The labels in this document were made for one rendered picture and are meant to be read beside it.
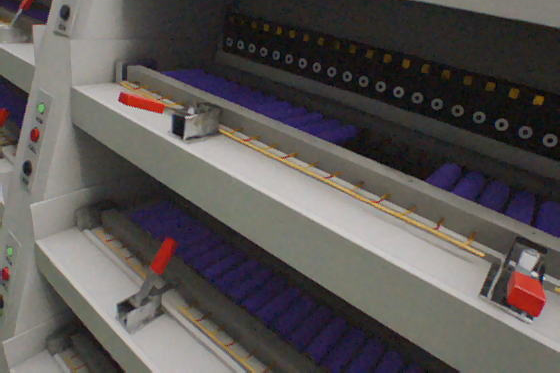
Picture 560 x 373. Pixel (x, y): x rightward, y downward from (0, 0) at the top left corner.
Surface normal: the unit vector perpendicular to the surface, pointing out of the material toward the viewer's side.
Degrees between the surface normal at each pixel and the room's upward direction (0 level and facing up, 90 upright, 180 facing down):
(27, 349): 90
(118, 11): 90
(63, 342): 90
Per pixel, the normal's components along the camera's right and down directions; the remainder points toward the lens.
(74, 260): 0.16, -0.90
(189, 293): -0.61, 0.22
